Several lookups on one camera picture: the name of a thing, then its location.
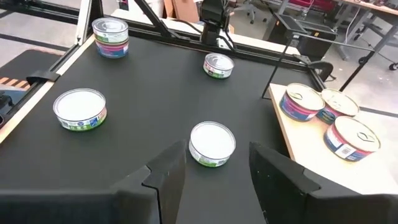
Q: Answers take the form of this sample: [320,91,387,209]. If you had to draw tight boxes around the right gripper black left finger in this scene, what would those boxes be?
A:
[0,139,187,224]

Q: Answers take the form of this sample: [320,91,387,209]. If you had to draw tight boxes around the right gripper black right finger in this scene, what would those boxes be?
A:
[248,141,398,224]

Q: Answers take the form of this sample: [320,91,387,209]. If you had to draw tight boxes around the wooden shelf board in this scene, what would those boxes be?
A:
[267,82,398,196]

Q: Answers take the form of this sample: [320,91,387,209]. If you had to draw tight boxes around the black table clamp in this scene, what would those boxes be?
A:
[25,69,62,86]
[292,54,335,83]

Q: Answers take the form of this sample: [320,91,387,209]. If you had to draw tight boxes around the black equipment case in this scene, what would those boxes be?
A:
[262,12,338,58]

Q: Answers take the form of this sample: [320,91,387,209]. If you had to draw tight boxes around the black floor mat orange stripes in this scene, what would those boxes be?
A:
[0,49,65,91]

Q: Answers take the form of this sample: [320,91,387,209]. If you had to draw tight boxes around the wooden workbench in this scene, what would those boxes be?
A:
[337,0,398,72]

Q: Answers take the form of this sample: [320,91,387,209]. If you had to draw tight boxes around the black metal shelf bracket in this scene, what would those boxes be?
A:
[261,30,377,100]

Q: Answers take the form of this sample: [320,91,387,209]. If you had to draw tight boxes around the black aluminium table frame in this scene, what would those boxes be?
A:
[0,0,327,144]

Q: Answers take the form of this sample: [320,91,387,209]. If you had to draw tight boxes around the small black camera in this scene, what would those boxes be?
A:
[0,91,14,129]

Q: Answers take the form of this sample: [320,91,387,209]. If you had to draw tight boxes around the black diagonal frame strut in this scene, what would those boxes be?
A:
[133,0,182,39]

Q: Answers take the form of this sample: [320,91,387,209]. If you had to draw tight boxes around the silver aluminium post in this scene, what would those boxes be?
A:
[74,0,105,47]

